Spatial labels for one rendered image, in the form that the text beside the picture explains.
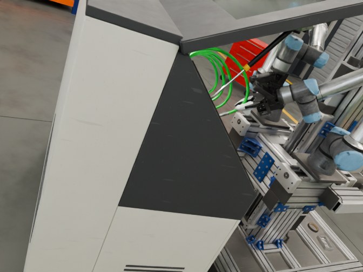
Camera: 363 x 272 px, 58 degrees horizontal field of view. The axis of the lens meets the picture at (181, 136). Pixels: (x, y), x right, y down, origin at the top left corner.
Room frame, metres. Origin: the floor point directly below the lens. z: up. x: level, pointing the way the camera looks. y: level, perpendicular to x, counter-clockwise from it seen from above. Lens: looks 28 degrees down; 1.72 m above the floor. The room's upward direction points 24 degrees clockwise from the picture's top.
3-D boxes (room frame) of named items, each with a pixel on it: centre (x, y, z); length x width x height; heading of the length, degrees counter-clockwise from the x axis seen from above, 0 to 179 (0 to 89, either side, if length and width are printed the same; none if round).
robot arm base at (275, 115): (2.02, -0.45, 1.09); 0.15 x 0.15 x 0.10
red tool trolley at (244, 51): (5.87, -0.56, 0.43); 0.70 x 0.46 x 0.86; 60
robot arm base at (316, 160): (1.61, -0.73, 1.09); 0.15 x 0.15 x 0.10
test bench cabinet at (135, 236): (1.42, 0.00, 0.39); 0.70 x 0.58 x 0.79; 25
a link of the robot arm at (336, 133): (1.61, -0.73, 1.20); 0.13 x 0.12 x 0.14; 4
